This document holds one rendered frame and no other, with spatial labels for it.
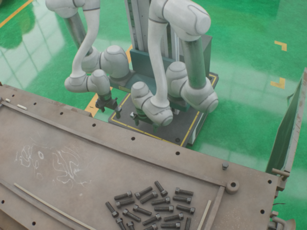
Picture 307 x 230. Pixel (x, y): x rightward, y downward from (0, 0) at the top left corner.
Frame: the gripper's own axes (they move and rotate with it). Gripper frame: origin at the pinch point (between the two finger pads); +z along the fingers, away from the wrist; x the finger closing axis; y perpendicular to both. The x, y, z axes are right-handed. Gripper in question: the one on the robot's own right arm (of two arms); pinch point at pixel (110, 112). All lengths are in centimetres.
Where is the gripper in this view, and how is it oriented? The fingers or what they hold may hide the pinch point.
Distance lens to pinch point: 185.0
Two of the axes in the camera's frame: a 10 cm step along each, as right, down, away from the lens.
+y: 4.8, -7.3, 4.9
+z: 1.0, 6.0, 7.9
